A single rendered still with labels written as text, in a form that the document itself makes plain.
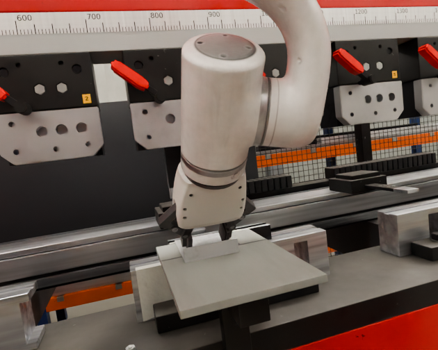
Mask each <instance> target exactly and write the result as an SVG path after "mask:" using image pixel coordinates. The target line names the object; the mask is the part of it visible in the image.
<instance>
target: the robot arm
mask: <svg viewBox="0 0 438 350"><path fill-rule="evenodd" d="M246 1H248V2H250V3H252V4H253V5H255V6H256V7H258V8H260V9H261V10H262V11H264V12H265V13H266V14H267V15H268V16H269V17H270V18H271V19H272V20H273V21H274V22H275V24H276V25H277V27H278V29H279V30H280V32H281V34H282V36H283V38H284V41H285V43H286V49H287V66H286V73H285V75H284V77H283V78H271V77H265V76H263V69H264V65H265V61H266V56H265V53H264V51H263V49H262V48H261V47H260V46H259V45H258V44H257V43H255V42H253V41H251V40H249V39H247V38H245V37H242V36H239V35H234V34H229V33H205V34H201V35H197V36H195V37H192V38H191V39H189V40H188V41H186V42H185V44H184V45H183V47H182V49H181V162H180V163H179V165H178V168H177V171H176V174H175V181H174V187H173V195H172V206H171V207H170V208H168V209H167V210H166V211H165V212H164V213H163V214H162V215H161V216H160V217H159V218H158V221H159V226H160V227H161V228H165V229H170V230H171V232H173V233H176V234H177V235H180V236H181V245H182V247H186V248H189V247H192V246H193V238H192V235H191V233H192V231H193V229H194V228H199V227H203V226H210V225H215V224H220V225H219V231H218V232H219V235H220V238H221V240H222V241H224V240H228V239H229V238H230V237H231V236H232V230H234V229H235V228H236V225H237V224H238V223H239V222H240V221H242V220H243V219H244V218H245V216H246V215H249V214H250V213H251V212H252V211H254V210H255V209H256V207H255V205H254V203H253V201H251V200H250V199H249V198H247V197H246V174H245V166H246V162H247V159H248V151H249V148H250V147H252V146H267V147H281V148H300V147H305V146H307V145H308V144H310V143H312V142H313V140H314V139H315V137H316V135H317V133H318V131H319V130H320V125H321V120H322V117H323V114H324V112H323V111H324V107H325V100H326V95H327V88H328V83H329V78H330V66H331V42H330V34H329V31H328V27H327V24H326V21H325V18H324V15H323V12H322V10H321V7H320V6H319V4H318V2H317V0H246ZM175 218H177V219H175Z"/></svg>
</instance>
